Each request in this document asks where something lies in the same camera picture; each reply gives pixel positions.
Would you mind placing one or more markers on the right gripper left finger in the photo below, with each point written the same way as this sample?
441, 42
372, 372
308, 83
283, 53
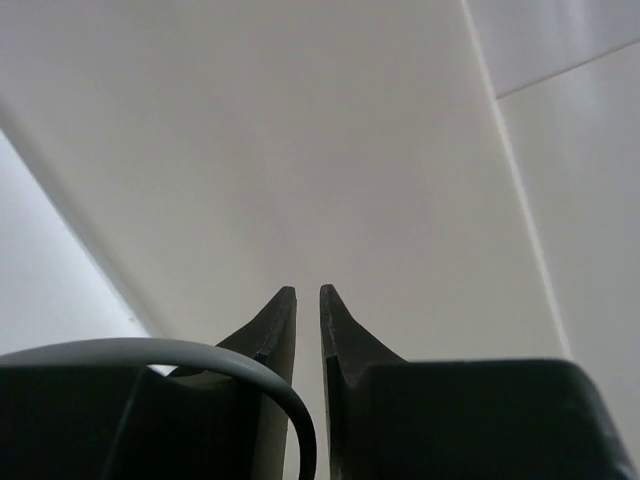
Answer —
66, 416

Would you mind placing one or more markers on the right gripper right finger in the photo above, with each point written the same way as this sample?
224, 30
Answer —
389, 418

